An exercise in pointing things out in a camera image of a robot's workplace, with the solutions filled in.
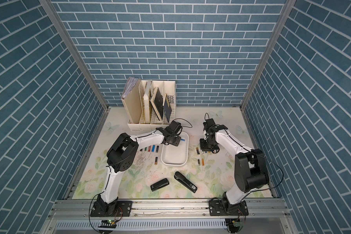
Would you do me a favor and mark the small black stapler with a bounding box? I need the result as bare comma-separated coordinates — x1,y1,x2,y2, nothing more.
150,178,169,192

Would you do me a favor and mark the black framed tablet board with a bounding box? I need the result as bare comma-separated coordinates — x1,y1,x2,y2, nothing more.
150,87,163,121

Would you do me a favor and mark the aluminium front rail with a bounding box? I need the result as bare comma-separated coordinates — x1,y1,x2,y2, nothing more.
48,198,291,220

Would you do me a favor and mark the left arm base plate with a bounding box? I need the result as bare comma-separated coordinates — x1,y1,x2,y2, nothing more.
90,200,133,218

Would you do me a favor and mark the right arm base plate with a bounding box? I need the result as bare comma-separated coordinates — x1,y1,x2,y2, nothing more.
209,198,249,216

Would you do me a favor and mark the purple paper stack folder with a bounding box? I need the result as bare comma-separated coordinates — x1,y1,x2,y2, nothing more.
121,77,140,99

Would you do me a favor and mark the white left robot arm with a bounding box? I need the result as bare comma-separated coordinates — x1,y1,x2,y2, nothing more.
99,121,182,204

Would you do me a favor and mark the white ribbed cable duct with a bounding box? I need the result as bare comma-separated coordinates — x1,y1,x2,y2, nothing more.
56,218,226,231

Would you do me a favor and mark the large black stapler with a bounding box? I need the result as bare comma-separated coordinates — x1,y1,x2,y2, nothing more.
174,171,198,193

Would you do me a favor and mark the dark small notebook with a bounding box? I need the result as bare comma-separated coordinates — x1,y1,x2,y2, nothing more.
163,94,173,122

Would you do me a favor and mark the white plastic storage tray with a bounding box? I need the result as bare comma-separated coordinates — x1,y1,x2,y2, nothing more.
161,132,189,167

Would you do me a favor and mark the beige file organizer rack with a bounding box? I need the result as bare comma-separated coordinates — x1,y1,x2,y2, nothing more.
121,79,176,132

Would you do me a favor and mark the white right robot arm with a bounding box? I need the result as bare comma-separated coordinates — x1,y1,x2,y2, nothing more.
199,119,269,208

